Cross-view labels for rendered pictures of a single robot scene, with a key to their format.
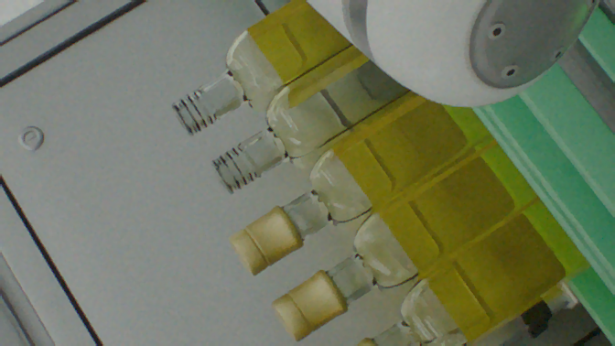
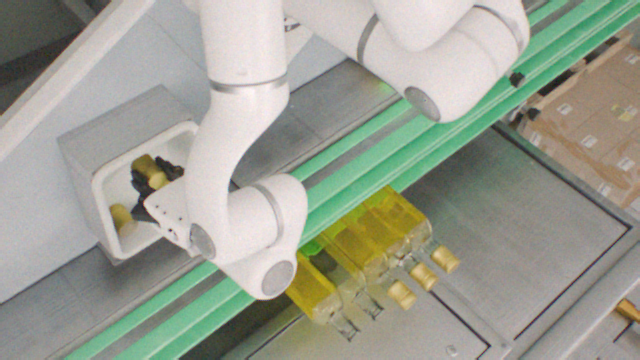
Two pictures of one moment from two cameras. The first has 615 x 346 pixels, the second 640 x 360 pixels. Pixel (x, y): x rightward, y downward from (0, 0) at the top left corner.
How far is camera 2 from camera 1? 0.86 m
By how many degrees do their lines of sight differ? 47
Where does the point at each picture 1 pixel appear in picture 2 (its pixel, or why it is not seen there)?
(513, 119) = (349, 197)
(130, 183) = not seen: outside the picture
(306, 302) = (426, 272)
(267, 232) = (402, 289)
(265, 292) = (395, 330)
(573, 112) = (365, 159)
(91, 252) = not seen: outside the picture
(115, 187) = not seen: outside the picture
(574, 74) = (349, 160)
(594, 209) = (378, 172)
